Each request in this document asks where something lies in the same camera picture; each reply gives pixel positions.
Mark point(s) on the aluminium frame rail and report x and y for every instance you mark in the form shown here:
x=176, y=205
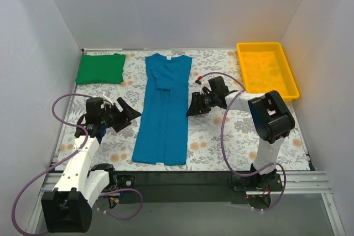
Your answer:
x=315, y=183

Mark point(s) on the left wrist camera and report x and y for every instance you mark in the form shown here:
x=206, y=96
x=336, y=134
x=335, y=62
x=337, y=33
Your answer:
x=107, y=102

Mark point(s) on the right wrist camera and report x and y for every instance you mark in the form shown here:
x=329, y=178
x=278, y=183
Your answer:
x=204, y=85

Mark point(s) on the floral table cloth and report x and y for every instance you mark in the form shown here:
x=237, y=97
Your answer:
x=217, y=141

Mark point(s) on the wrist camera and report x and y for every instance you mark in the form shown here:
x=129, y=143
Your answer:
x=204, y=85
x=107, y=102

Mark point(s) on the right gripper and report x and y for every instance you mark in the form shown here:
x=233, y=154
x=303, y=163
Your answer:
x=202, y=102

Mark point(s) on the folded green t shirt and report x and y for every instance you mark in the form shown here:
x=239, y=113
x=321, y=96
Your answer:
x=100, y=69

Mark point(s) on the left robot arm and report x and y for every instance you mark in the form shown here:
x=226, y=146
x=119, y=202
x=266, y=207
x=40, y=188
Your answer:
x=68, y=206

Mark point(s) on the yellow plastic tray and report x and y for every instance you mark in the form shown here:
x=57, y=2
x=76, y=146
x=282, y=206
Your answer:
x=264, y=67

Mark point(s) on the blue t shirt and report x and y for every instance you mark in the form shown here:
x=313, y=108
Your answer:
x=163, y=131

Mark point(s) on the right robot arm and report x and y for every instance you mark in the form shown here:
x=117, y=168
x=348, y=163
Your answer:
x=271, y=118

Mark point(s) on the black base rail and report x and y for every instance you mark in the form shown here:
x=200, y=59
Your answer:
x=198, y=186

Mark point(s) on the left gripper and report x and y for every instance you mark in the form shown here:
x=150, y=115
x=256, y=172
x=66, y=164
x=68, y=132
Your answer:
x=119, y=118

